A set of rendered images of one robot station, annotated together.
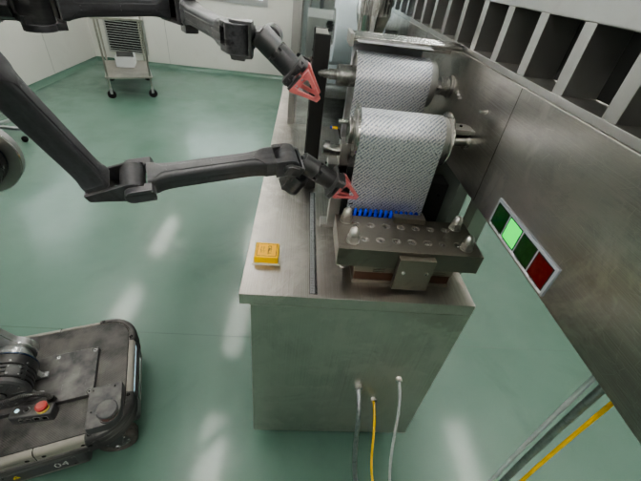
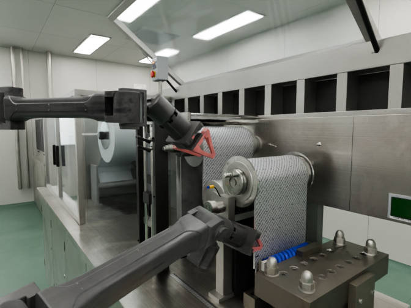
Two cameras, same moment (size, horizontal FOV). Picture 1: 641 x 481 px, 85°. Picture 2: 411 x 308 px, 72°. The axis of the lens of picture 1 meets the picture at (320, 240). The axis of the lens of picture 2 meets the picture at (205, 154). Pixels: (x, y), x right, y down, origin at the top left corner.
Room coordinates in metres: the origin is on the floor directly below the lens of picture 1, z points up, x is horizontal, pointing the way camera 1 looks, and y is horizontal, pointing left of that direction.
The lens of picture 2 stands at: (0.33, 0.43, 1.40)
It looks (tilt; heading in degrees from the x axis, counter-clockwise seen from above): 5 degrees down; 330
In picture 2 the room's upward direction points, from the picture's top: straight up
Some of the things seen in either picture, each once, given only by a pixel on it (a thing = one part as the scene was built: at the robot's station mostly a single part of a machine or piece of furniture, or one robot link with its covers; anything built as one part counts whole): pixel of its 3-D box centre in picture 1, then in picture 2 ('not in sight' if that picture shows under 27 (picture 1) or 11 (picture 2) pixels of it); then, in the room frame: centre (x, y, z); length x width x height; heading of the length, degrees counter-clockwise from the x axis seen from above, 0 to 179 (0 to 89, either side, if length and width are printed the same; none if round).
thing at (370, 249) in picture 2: (468, 241); (370, 245); (0.79, -0.40, 1.05); 0.04 x 0.04 x 0.04
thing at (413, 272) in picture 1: (412, 274); (362, 299); (0.73, -0.27, 0.96); 0.10 x 0.03 x 0.11; 96
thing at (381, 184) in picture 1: (389, 189); (281, 227); (0.93, -0.18, 1.11); 0.23 x 0.01 x 0.18; 96
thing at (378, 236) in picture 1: (403, 242); (326, 272); (0.82, -0.24, 1.00); 0.40 x 0.16 x 0.06; 96
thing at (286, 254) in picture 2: (386, 216); (288, 255); (0.91, -0.19, 1.03); 0.21 x 0.04 x 0.03; 96
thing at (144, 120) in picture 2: (257, 38); (139, 110); (0.99, 0.23, 1.44); 0.12 x 0.12 x 0.09; 4
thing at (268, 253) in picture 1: (266, 252); not in sight; (0.79, 0.15, 0.91); 0.07 x 0.07 x 0.02; 6
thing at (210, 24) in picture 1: (208, 22); (61, 107); (1.10, 0.38, 1.45); 0.43 x 0.06 x 0.11; 39
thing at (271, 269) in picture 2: (346, 214); (271, 265); (0.85, -0.07, 1.05); 0.04 x 0.04 x 0.04
